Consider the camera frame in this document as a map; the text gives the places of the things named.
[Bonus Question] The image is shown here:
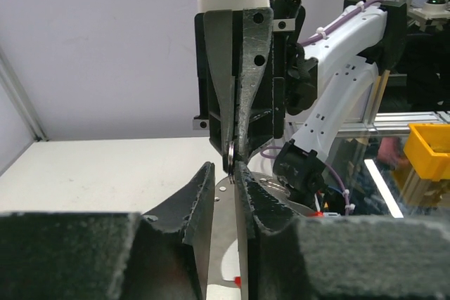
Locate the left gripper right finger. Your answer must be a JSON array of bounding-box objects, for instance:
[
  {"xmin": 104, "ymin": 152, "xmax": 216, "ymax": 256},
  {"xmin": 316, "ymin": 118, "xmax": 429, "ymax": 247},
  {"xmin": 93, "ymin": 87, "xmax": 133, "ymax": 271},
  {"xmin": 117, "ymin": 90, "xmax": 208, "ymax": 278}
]
[{"xmin": 234, "ymin": 162, "xmax": 449, "ymax": 299}]

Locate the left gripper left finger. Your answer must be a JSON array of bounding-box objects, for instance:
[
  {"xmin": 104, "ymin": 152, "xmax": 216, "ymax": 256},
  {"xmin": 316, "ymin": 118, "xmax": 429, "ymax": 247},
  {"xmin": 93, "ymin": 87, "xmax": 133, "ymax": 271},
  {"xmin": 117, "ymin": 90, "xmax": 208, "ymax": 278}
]
[{"xmin": 1, "ymin": 162, "xmax": 215, "ymax": 299}]

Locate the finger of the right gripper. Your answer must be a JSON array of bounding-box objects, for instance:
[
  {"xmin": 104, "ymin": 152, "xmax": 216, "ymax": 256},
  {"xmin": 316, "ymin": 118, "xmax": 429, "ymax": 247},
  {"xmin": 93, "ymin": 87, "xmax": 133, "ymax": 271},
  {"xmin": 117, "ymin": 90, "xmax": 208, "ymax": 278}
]
[
  {"xmin": 204, "ymin": 11, "xmax": 235, "ymax": 174},
  {"xmin": 235, "ymin": 7, "xmax": 274, "ymax": 162}
]

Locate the red handled metal keyring holder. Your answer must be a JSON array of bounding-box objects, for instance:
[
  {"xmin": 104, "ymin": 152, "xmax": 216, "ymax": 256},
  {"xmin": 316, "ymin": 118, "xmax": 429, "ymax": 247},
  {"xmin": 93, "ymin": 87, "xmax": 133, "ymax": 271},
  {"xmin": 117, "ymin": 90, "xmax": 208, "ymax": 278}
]
[{"xmin": 208, "ymin": 172, "xmax": 316, "ymax": 289}]

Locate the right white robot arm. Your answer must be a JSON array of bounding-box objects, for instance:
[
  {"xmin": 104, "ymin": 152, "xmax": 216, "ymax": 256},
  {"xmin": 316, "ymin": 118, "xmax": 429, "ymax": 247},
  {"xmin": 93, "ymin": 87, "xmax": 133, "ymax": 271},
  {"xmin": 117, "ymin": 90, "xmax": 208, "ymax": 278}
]
[{"xmin": 195, "ymin": 0, "xmax": 407, "ymax": 207}]

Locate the yellow parts bin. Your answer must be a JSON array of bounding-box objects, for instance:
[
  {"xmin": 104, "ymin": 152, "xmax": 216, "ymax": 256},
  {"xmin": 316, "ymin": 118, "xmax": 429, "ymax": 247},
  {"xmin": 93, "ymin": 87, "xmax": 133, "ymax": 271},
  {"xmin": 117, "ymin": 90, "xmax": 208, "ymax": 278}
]
[{"xmin": 404, "ymin": 124, "xmax": 450, "ymax": 182}]

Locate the left aluminium frame post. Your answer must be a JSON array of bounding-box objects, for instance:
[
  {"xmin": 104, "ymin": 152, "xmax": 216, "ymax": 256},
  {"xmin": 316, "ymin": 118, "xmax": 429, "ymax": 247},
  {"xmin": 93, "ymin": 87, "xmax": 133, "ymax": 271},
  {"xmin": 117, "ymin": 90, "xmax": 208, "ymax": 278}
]
[{"xmin": 1, "ymin": 49, "xmax": 50, "ymax": 141}]

